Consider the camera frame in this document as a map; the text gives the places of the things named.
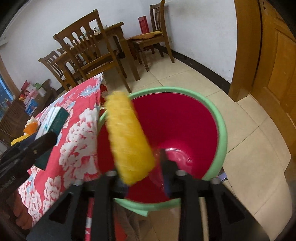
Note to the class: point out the window with wooden frame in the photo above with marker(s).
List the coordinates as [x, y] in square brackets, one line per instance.
[9, 91]

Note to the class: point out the orange mesh bag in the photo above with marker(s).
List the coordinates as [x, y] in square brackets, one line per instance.
[31, 126]

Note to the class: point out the near wooden dining chair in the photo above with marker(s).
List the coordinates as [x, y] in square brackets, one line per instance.
[92, 51]

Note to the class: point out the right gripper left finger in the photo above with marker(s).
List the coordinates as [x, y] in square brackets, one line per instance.
[116, 188]

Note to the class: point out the right wooden chair by wall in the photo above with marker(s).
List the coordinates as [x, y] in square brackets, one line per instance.
[154, 38]

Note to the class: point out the blue white box on bench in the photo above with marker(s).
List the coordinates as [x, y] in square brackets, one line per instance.
[31, 107]

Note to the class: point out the wooden bench sofa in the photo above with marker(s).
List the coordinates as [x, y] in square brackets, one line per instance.
[15, 118]

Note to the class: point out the red floral tablecloth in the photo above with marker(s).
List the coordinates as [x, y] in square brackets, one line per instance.
[76, 154]

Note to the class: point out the person's left hand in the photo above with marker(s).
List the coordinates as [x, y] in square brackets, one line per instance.
[23, 218]

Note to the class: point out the white green carton box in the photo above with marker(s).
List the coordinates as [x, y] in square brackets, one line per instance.
[53, 121]

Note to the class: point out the red bucket green rim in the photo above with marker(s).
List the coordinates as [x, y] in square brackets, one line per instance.
[187, 125]

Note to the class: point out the left wooden dining chair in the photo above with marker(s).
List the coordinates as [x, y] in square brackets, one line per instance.
[63, 68]

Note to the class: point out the pile of gift boxes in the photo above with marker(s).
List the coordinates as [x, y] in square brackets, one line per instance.
[31, 91]

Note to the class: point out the wooden dining table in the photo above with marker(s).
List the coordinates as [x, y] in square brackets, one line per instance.
[111, 46]

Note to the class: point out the wooden dining chair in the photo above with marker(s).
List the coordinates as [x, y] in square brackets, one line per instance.
[63, 68]
[92, 51]

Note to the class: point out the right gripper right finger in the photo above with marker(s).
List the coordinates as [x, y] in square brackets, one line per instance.
[171, 176]

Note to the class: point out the wooden door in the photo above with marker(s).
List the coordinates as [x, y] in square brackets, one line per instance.
[274, 85]

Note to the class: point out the red gift box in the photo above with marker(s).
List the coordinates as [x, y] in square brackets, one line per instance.
[143, 24]

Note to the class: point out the wooden door frame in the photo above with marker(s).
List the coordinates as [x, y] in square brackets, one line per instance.
[248, 48]

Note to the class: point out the yellow seat cushion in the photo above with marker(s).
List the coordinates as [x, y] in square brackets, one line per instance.
[146, 36]

